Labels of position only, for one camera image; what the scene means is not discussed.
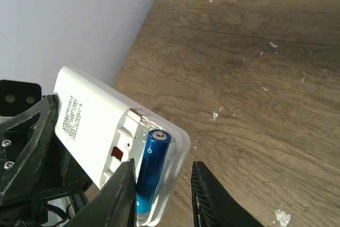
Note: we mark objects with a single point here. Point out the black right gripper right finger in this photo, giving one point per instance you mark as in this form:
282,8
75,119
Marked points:
212,205

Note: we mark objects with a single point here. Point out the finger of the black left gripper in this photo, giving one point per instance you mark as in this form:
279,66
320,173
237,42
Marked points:
22,162

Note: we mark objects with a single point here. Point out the white remote control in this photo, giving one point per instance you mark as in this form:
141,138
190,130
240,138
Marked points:
102,128

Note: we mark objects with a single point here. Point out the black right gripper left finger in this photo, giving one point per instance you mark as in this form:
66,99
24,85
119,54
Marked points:
115,205

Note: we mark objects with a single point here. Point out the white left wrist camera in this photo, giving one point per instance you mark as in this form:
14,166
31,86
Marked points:
17,97

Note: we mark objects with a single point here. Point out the blue battery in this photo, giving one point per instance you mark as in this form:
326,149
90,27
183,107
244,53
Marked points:
152,163

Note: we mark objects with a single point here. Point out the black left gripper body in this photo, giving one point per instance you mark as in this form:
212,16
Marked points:
61,176

